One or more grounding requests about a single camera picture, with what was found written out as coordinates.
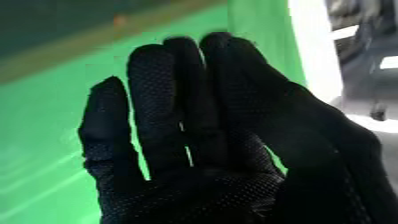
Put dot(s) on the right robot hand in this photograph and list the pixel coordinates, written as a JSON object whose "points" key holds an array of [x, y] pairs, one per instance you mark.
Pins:
{"points": [[236, 160]]}

